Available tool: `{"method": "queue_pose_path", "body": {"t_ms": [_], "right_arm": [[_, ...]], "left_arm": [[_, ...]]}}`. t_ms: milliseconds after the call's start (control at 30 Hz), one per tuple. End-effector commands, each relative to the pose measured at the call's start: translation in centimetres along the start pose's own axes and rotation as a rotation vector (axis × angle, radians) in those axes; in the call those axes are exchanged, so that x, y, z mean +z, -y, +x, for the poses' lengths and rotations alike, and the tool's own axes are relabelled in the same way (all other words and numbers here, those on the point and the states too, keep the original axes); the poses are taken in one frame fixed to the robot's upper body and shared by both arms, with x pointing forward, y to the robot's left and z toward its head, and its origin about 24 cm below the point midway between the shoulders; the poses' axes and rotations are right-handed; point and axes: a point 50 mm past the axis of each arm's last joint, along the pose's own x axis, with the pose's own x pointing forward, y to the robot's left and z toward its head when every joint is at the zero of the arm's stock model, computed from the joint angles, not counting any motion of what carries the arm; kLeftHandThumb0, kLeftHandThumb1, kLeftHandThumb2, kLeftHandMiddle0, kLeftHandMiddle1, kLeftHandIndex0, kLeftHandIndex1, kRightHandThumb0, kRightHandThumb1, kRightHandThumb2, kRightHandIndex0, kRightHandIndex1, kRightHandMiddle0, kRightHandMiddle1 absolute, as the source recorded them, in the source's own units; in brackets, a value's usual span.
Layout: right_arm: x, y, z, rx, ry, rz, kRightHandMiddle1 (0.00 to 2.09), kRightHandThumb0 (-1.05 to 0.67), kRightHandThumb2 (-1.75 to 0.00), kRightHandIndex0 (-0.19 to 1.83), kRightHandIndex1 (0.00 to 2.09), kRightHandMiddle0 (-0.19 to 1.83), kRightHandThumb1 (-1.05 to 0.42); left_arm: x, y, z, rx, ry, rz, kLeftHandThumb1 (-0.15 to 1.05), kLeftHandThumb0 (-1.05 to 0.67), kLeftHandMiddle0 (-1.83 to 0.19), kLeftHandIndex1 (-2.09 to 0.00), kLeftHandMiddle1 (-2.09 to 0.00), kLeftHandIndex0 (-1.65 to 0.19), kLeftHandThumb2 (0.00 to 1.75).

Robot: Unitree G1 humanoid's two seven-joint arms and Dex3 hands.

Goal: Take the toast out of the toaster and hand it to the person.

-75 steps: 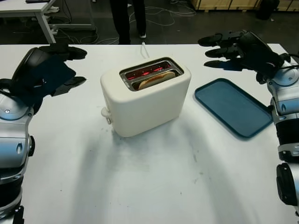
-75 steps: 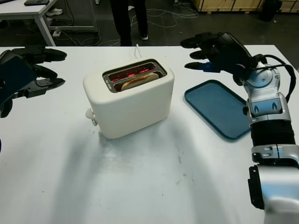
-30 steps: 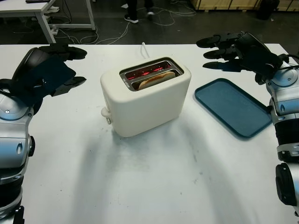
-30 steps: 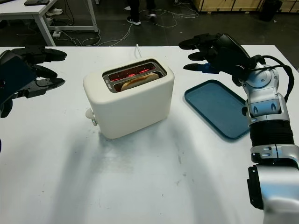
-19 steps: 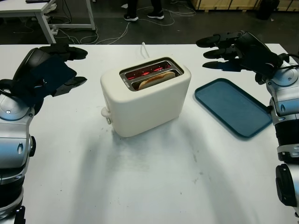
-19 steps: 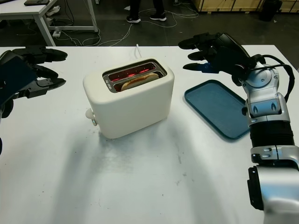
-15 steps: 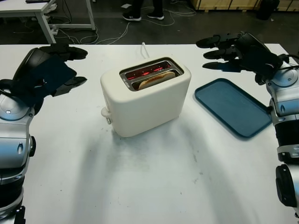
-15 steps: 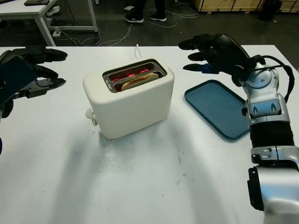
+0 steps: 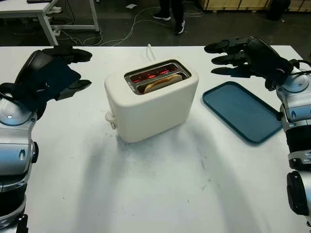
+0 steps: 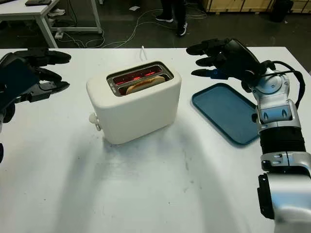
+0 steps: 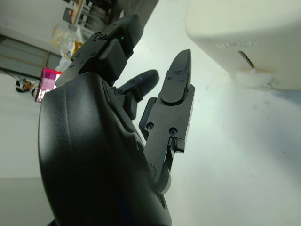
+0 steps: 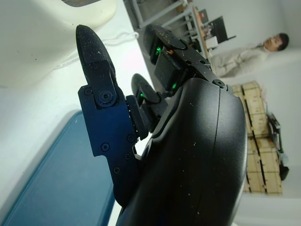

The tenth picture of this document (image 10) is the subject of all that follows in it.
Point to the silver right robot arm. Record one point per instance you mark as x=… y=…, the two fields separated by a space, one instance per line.
x=286 y=170

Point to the black device on desk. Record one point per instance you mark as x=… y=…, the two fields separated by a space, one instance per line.
x=36 y=2

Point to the browned toast slice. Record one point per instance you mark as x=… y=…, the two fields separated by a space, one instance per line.
x=145 y=85

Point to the white paper sheet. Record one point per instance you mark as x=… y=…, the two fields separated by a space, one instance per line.
x=133 y=7

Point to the wooden pallet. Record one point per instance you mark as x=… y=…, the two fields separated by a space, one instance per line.
x=233 y=4

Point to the dark teal plastic tray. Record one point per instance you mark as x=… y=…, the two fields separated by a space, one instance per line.
x=223 y=109

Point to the cream white two-slot toaster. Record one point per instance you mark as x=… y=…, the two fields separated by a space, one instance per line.
x=136 y=116

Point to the black bin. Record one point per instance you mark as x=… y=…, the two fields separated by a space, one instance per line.
x=280 y=11

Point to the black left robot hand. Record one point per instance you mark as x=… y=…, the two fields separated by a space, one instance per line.
x=48 y=57

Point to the person in black trousers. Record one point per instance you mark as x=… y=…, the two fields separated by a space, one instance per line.
x=181 y=14

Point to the white floor power strip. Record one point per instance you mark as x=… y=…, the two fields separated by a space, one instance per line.
x=59 y=35

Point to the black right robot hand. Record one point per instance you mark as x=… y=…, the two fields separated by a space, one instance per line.
x=238 y=60

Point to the white office desk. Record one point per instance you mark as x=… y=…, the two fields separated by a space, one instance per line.
x=22 y=12

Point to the cream toaster lever knob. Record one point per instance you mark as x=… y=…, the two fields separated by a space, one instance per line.
x=93 y=118

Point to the white shoes under desk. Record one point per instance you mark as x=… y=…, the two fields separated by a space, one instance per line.
x=57 y=11

